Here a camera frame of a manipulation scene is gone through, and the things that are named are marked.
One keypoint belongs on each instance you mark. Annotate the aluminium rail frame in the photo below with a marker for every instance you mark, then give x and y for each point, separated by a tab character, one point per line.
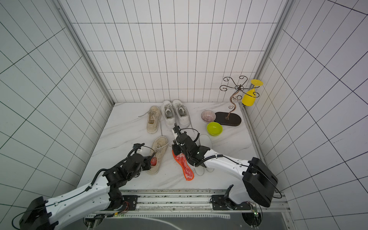
182	204

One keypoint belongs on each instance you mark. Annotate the pink marbled bowl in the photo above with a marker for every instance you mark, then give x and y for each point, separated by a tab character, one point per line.
208	116

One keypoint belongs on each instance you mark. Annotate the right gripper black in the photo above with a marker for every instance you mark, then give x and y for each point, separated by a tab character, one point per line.
180	138

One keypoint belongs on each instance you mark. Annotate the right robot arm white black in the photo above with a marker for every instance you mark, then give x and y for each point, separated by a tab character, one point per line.
259	183

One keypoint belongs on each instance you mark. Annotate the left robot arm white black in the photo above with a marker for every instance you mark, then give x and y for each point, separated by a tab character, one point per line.
101	194

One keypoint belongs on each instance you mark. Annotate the beige shoe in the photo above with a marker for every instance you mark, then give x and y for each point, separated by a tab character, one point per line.
159	146
153	119

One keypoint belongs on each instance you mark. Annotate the black oval stand base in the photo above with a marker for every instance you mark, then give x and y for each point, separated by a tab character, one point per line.
228	119

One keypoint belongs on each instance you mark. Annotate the yellow plastic goblet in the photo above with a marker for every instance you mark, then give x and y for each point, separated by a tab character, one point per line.
251	95

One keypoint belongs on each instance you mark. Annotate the white sneaker with laces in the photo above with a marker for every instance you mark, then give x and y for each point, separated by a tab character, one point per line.
182	114

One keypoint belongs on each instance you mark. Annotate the white shoe insole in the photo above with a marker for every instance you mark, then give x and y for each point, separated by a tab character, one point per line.
206	141
199	171

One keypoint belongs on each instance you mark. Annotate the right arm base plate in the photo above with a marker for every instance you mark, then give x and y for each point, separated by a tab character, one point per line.
221	202

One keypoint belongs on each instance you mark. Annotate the lime green plastic bowl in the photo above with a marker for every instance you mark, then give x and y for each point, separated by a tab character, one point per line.
214	129

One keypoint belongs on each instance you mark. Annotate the red orange shoe insole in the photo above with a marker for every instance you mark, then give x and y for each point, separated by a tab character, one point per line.
181	160

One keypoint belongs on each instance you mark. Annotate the curly metal cup stand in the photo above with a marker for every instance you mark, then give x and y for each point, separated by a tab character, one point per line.
239	90

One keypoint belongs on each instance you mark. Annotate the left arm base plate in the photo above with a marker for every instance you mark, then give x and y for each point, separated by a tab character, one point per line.
124	203

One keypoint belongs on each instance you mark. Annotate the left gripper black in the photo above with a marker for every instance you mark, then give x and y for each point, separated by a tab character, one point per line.
146	161

